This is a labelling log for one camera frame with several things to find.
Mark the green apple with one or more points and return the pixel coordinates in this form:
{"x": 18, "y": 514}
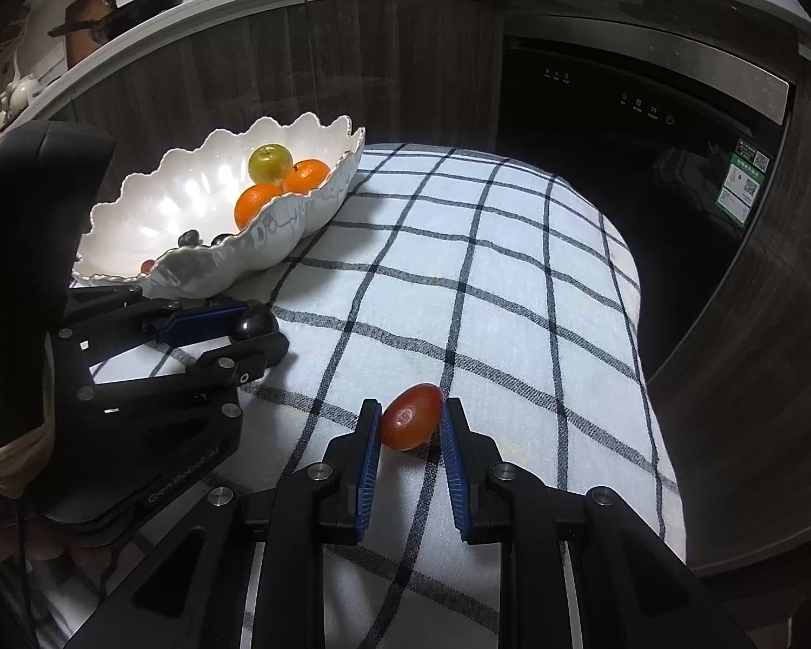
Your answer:
{"x": 270, "y": 162}

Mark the dark wood base cabinet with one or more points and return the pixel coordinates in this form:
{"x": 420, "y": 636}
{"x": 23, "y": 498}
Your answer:
{"x": 243, "y": 47}

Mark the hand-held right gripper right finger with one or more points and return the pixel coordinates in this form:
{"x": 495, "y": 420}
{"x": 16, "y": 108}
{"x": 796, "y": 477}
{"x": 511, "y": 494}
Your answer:
{"x": 456, "y": 466}

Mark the narrow dark wood cabinet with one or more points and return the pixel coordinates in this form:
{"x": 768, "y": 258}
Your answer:
{"x": 770, "y": 351}

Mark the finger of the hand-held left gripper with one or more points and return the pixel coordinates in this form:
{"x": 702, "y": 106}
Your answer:
{"x": 257, "y": 358}
{"x": 203, "y": 324}

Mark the black wok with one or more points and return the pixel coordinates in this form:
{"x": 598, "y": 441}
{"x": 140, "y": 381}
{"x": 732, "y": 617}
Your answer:
{"x": 142, "y": 10}

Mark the dark purple grape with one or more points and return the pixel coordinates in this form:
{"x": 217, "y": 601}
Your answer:
{"x": 188, "y": 238}
{"x": 251, "y": 326}

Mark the black built-in dishwasher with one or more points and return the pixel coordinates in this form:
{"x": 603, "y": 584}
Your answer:
{"x": 615, "y": 182}

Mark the white scalloped bowl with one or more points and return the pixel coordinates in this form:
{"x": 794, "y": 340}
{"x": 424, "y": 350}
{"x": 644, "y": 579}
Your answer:
{"x": 176, "y": 196}

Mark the black white checkered cloth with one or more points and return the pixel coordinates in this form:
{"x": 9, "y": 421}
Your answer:
{"x": 513, "y": 351}

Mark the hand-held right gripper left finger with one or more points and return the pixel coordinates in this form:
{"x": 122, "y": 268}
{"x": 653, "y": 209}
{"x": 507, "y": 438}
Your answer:
{"x": 368, "y": 466}

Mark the dark plum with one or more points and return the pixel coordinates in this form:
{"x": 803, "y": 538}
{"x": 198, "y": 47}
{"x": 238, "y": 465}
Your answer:
{"x": 219, "y": 239}

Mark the person's left hand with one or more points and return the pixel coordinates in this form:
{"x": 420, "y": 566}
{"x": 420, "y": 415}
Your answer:
{"x": 13, "y": 463}

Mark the red grape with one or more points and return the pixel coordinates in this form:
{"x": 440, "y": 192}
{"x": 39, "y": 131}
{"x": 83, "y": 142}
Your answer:
{"x": 411, "y": 417}
{"x": 148, "y": 266}

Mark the brown wooden cutting board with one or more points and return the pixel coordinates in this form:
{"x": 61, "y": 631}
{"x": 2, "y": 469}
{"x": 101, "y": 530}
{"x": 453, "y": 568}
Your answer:
{"x": 81, "y": 40}

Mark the white teapot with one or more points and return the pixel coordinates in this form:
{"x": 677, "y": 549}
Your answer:
{"x": 17, "y": 94}

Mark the orange mandarin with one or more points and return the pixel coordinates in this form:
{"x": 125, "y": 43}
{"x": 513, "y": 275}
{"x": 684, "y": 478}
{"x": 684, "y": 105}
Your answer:
{"x": 307, "y": 177}
{"x": 257, "y": 206}

